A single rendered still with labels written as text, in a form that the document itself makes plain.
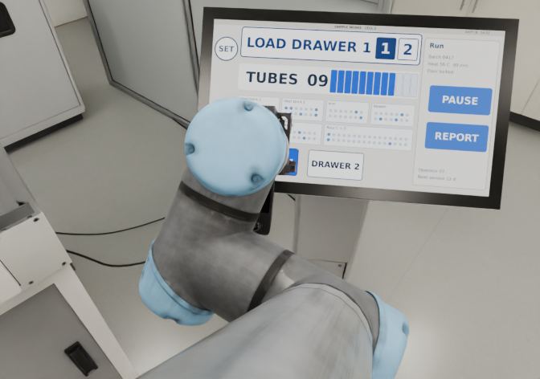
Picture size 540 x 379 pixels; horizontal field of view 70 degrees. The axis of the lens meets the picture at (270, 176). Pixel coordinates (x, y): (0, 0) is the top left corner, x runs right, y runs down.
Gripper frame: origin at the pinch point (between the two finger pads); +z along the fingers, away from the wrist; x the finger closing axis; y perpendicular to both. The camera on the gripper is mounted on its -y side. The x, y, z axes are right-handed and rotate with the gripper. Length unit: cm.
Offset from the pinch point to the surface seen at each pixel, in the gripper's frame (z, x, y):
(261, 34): 2.5, 3.0, 22.0
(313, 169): 2.5, -7.4, -0.3
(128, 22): 160, 103, 75
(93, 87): 209, 150, 43
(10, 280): -2.8, 42.5, -22.6
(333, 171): 2.5, -10.8, -0.3
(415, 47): 2.5, -22.6, 20.9
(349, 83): 2.5, -12.2, 14.6
